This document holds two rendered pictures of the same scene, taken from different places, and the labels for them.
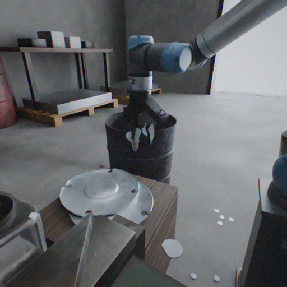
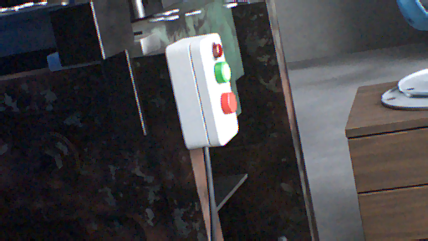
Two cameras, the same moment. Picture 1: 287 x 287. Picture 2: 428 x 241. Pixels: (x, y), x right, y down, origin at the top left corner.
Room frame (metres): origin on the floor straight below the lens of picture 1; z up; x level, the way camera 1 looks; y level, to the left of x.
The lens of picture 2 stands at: (-0.20, -1.49, 0.75)
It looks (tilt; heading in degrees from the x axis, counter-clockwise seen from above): 12 degrees down; 79
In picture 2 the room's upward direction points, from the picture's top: 12 degrees counter-clockwise
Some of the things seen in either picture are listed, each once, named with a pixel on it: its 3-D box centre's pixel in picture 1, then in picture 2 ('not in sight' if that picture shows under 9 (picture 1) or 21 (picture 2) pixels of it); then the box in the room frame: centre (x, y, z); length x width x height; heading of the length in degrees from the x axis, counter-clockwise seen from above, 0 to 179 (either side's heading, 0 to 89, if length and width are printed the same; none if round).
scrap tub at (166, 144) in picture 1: (140, 156); not in sight; (1.17, 0.00, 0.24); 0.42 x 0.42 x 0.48
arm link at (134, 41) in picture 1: (140, 56); not in sight; (0.70, 0.00, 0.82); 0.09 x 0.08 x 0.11; 49
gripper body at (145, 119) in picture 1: (138, 107); not in sight; (0.71, 0.01, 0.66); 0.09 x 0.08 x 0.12; 40
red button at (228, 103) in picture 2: not in sight; (228, 103); (0.03, -0.42, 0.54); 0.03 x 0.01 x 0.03; 58
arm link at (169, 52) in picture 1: (170, 58); not in sight; (0.65, -0.08, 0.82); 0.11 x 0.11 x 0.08; 49
